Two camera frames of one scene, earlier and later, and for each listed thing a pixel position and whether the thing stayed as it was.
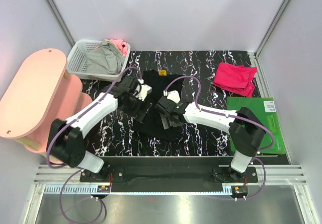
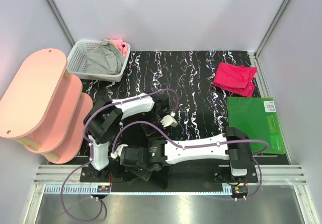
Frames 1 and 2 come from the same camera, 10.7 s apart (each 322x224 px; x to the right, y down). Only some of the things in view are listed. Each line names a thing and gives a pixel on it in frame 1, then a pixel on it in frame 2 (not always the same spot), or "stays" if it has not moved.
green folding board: x=263 y=109 stays
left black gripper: x=139 y=114 -> x=159 y=118
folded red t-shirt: x=235 y=78 stays
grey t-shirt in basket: x=105 y=58 stays
